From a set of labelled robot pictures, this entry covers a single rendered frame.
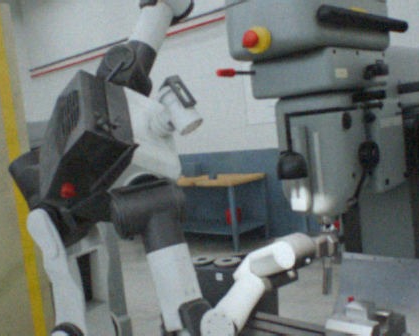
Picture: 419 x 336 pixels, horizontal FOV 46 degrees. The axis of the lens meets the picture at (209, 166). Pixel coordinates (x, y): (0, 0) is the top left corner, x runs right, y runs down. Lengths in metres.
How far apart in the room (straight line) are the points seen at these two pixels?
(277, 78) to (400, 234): 0.72
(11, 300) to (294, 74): 1.94
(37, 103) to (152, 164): 9.93
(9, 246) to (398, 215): 1.83
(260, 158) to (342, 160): 5.47
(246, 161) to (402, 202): 5.28
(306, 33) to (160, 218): 0.51
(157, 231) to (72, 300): 0.47
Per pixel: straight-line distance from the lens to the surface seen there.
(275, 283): 1.23
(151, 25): 1.43
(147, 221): 1.06
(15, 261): 2.71
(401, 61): 1.63
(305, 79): 1.24
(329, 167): 1.27
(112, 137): 1.10
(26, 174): 1.46
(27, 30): 11.24
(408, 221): 1.72
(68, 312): 1.48
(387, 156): 1.46
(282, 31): 1.17
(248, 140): 6.83
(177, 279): 1.05
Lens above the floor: 1.58
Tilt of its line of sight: 5 degrees down
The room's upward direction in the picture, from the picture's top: 7 degrees counter-clockwise
